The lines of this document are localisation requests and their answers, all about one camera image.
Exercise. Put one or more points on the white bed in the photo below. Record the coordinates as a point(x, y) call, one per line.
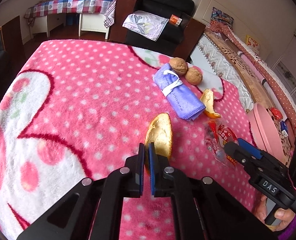
point(213, 55)

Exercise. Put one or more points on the white sliding wardrobe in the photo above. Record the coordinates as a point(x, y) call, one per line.
point(290, 72)

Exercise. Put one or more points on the brown floral bed sheet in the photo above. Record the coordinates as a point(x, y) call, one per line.
point(242, 75)

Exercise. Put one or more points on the white desk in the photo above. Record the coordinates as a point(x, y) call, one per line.
point(50, 23)

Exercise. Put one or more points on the pink rolled mat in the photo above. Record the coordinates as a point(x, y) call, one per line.
point(250, 65)

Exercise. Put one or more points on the brown walnut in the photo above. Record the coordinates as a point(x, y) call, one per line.
point(178, 65)
point(194, 76)

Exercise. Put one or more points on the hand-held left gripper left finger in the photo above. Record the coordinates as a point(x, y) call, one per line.
point(138, 170)

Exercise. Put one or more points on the rolled purple towel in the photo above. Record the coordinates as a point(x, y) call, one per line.
point(178, 92)

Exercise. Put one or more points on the small orange box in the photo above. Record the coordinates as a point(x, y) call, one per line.
point(176, 19)

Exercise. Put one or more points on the yellow floral pillow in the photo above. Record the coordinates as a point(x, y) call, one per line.
point(252, 42)

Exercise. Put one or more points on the checkered tablecloth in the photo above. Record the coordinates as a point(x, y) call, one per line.
point(70, 5)

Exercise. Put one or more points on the clear red printed wrapper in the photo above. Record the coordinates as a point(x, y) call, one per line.
point(220, 137)

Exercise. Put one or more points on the dark wooden furniture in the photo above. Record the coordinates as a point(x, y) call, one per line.
point(8, 37)

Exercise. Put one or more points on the curled orange peel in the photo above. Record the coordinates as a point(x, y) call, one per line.
point(208, 100)

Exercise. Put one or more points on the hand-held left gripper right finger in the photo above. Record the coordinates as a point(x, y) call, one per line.
point(152, 170)

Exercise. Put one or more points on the white floral cloth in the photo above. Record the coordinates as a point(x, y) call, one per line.
point(145, 25)

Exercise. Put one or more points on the red snack packet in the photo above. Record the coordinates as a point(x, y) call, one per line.
point(276, 113)

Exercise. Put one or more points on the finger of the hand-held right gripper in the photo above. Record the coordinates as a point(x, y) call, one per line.
point(249, 148)
point(236, 152)

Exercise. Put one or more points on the red polka dot quilt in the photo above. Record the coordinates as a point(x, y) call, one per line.
point(270, 80)

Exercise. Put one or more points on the pink plastic basin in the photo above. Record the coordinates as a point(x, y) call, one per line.
point(265, 127)

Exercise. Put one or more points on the person's right hand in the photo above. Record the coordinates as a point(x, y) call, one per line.
point(285, 216)

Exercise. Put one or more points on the blue tissue pack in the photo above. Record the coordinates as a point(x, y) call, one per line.
point(283, 125)

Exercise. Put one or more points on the broad orange peel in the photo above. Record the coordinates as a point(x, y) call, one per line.
point(160, 135)

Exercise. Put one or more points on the person's right forearm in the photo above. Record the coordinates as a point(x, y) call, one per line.
point(292, 231)

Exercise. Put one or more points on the colourful cartoon pillow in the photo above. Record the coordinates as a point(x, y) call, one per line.
point(221, 16)

